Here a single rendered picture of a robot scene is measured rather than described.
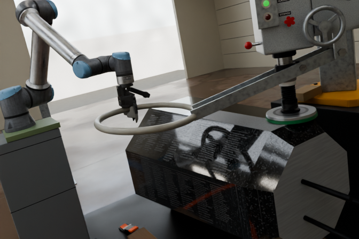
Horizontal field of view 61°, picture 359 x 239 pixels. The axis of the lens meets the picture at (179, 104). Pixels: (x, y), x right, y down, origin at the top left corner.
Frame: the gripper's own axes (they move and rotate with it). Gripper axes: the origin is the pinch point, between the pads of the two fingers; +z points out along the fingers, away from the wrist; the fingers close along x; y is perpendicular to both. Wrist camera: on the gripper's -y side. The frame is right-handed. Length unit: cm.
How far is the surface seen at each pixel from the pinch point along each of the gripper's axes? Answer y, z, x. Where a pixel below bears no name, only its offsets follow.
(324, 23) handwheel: -56, -38, 75
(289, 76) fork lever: -53, -18, 60
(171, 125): -2.8, -5.9, 47.1
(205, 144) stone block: -24.8, 12.4, 31.4
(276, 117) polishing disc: -47, -1, 58
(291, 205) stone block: -39, 30, 73
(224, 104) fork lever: -29, -9, 47
